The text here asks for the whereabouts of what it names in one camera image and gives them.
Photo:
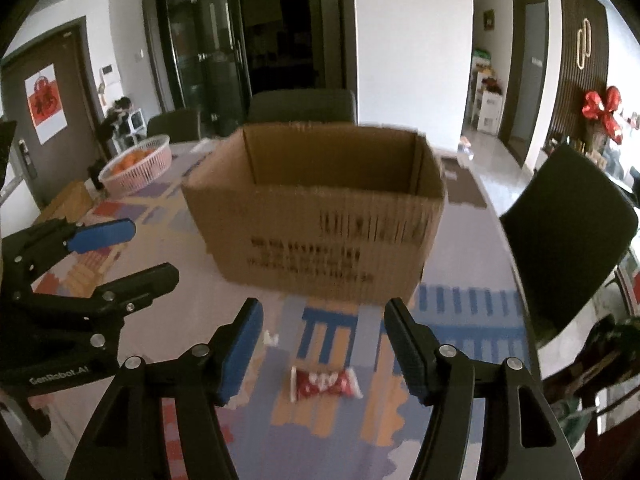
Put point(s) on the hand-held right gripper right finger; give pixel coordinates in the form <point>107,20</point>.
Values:
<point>407,350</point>

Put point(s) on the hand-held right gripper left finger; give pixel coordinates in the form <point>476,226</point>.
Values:
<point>242,350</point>

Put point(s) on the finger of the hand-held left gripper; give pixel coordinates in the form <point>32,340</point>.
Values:
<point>102,234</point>
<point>145,280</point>

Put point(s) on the red white candy wrapper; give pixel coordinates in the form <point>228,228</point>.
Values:
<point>325,382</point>

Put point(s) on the brown cardboard box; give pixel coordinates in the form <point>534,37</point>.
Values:
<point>310,220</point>

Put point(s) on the pink plastic basket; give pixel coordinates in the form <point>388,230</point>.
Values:
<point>135,175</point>

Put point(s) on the pile of oranges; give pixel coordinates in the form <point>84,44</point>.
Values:
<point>132,160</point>

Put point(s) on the black cat figure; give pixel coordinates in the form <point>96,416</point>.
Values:
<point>112,122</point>

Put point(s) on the small white cabinet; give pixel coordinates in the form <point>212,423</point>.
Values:
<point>136,124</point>

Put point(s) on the patterned tablecloth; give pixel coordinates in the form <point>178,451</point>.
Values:
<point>325,435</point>

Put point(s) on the brown entrance door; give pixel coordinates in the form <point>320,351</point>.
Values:
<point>75,110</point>

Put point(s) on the dark grey chair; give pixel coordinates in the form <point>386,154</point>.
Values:
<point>172,126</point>
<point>300,106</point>

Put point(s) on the red paper door poster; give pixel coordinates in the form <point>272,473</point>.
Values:
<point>46,102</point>

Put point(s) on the black chair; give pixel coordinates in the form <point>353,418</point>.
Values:
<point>565,240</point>

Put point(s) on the green potted plant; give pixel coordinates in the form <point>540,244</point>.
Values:
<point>610,360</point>

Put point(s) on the black glass cabinet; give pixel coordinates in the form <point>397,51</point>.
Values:
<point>200,45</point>

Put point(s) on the white storage shelf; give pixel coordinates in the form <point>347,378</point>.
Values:
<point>487,105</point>

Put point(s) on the dark interior door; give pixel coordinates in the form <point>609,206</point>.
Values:
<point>527,75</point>

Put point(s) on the red bow decoration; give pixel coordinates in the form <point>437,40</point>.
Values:
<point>602,107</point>

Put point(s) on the white wall intercom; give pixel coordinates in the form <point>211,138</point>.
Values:
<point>110,74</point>

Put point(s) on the slatted wooden wall panel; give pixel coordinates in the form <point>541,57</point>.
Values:
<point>580,60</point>

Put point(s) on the small picture frame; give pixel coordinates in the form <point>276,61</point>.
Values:
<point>488,19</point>

